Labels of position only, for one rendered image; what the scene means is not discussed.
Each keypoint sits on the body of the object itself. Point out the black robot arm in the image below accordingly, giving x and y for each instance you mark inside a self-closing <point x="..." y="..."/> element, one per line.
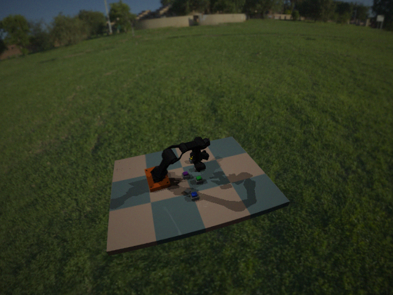
<point x="169" y="158"/>

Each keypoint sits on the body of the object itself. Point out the purple button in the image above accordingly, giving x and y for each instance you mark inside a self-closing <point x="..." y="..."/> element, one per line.
<point x="185" y="175"/>

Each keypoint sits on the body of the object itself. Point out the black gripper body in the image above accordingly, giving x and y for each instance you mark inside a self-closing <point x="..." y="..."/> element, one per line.
<point x="196" y="158"/>

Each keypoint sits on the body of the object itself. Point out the blue button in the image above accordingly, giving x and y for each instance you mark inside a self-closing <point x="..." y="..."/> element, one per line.
<point x="194" y="196"/>

